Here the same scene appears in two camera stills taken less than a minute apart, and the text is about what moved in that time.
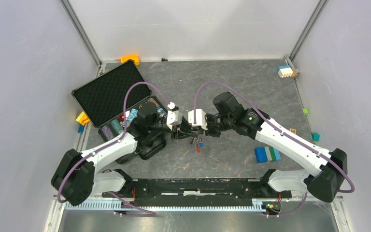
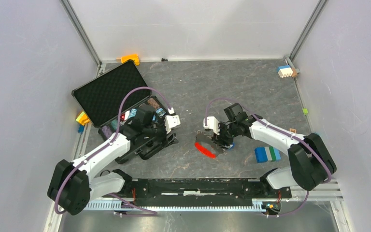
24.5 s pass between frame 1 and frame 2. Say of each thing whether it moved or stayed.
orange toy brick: stayed
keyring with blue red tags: moved
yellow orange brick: stayed
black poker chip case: stayed
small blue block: stayed
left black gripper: moved
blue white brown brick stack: stayed
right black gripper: moved
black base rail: stayed
